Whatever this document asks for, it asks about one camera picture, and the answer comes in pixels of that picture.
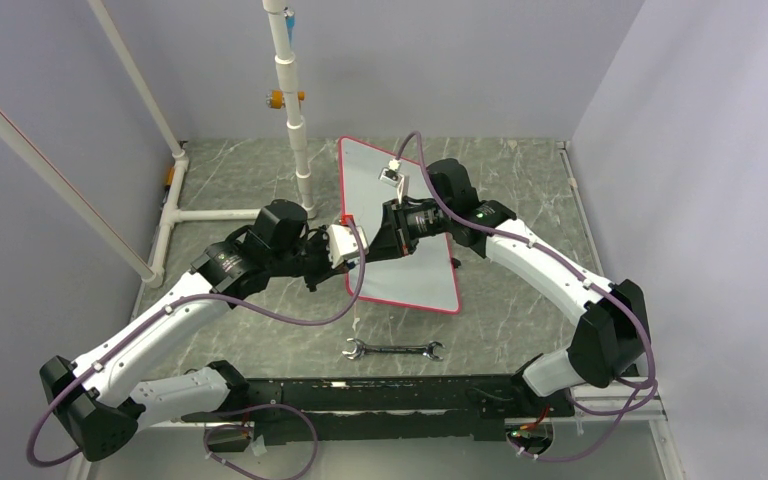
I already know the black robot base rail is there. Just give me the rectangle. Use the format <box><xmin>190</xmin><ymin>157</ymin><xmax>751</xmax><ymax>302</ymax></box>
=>
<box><xmin>183</xmin><ymin>374</ymin><xmax>574</xmax><ymax>446</ymax></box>

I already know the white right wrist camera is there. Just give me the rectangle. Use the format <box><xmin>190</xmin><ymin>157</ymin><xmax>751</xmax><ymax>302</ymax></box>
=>
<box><xmin>379</xmin><ymin>158</ymin><xmax>409</xmax><ymax>204</ymax></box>

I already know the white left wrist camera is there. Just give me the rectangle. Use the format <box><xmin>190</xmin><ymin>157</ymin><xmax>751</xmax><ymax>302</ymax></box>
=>
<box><xmin>326</xmin><ymin>214</ymin><xmax>368</xmax><ymax>272</ymax></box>

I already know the white PVC pipe frame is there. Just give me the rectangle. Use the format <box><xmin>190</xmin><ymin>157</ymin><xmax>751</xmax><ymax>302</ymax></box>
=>
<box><xmin>88</xmin><ymin>1</ymin><xmax>316</xmax><ymax>281</ymax></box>

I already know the orange pipe valve fitting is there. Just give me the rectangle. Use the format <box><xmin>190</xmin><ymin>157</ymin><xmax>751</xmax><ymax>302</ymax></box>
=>
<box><xmin>265</xmin><ymin>90</ymin><xmax>306</xmax><ymax>109</ymax></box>

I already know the pink-framed whiteboard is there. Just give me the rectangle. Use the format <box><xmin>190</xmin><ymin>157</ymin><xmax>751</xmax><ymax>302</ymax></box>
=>
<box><xmin>337</xmin><ymin>136</ymin><xmax>461</xmax><ymax>314</ymax></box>

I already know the silver double open-end wrench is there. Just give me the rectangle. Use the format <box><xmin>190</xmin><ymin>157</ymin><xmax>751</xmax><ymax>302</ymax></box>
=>
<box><xmin>342</xmin><ymin>338</ymin><xmax>446</xmax><ymax>361</ymax></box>

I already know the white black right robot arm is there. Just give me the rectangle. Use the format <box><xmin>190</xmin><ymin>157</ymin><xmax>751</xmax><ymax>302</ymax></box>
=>
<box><xmin>366</xmin><ymin>158</ymin><xmax>654</xmax><ymax>415</ymax></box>

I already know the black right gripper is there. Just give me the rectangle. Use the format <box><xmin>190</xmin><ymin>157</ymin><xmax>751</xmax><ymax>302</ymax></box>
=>
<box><xmin>362</xmin><ymin>198</ymin><xmax>453</xmax><ymax>264</ymax></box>

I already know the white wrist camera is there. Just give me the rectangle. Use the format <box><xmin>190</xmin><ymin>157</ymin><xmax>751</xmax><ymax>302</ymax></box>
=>
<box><xmin>326</xmin><ymin>214</ymin><xmax>368</xmax><ymax>272</ymax></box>
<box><xmin>379</xmin><ymin>158</ymin><xmax>409</xmax><ymax>204</ymax></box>

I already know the aluminium extrusion frame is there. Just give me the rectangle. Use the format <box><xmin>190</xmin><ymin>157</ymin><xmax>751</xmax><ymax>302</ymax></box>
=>
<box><xmin>555</xmin><ymin>141</ymin><xmax>657</xmax><ymax>465</ymax></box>

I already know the diagonal white pipe red stripe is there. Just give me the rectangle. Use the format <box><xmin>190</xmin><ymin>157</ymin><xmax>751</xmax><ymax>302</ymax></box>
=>
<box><xmin>0</xmin><ymin>109</ymin><xmax>162</xmax><ymax>287</ymax></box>

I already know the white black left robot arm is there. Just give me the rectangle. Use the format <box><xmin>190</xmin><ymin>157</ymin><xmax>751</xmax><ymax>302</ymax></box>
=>
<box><xmin>40</xmin><ymin>200</ymin><xmax>368</xmax><ymax>461</ymax></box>

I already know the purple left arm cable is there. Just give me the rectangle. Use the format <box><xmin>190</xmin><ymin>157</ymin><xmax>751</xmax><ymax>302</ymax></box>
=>
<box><xmin>26</xmin><ymin>218</ymin><xmax>369</xmax><ymax>468</ymax></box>

